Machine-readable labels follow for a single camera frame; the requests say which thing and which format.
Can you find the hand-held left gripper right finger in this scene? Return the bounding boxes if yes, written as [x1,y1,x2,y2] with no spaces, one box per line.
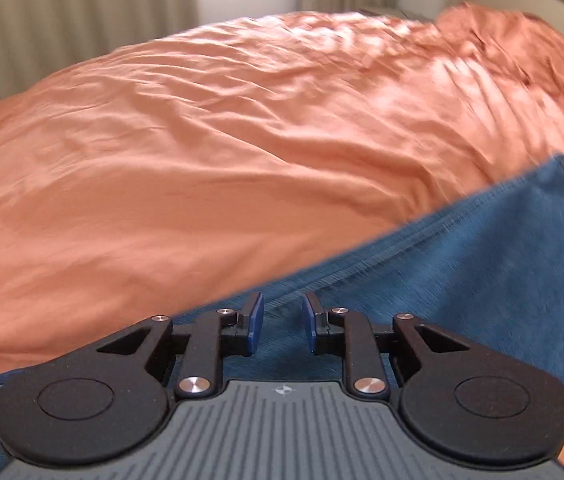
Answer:
[301,290,468,401]

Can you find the orange bed cover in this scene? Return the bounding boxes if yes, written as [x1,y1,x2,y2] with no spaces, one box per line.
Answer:
[0,2,564,480]

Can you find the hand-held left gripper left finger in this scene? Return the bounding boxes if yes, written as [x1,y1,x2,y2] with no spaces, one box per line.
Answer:
[96,292,266,401]

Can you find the beige bedside table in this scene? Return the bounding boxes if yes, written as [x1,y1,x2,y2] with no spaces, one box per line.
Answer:
[358,5,435,23]

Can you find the wide beige curtain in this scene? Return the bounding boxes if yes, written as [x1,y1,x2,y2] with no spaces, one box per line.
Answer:
[0,0,201,128]

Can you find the blue denim pants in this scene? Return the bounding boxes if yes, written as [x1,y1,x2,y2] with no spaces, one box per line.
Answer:
[0,152,564,480]

